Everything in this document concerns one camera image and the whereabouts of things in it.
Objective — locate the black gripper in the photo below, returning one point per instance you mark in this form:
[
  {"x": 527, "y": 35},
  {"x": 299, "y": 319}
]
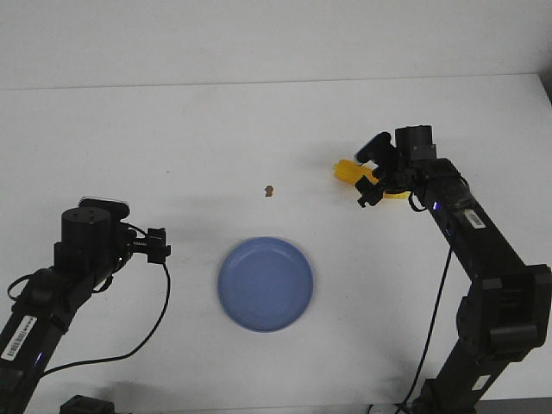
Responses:
[
  {"x": 393, "y": 173},
  {"x": 151, "y": 242}
]

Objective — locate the white object at table edge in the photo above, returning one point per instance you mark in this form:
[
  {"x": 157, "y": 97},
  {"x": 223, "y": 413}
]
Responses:
[{"x": 386, "y": 409}]

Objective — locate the blue round plate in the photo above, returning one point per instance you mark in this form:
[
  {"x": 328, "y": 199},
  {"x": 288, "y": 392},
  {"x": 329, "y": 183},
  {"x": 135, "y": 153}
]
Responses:
[{"x": 265, "y": 284}]

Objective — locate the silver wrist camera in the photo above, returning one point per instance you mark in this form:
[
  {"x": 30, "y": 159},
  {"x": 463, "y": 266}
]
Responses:
[
  {"x": 118, "y": 209},
  {"x": 377, "y": 150}
]

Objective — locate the yellow corn cob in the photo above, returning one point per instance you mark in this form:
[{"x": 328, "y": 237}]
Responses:
[{"x": 350, "y": 173}]

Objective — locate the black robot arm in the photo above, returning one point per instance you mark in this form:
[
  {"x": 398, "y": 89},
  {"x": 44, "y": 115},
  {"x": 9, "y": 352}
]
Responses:
[
  {"x": 505, "y": 313},
  {"x": 95, "y": 244}
]

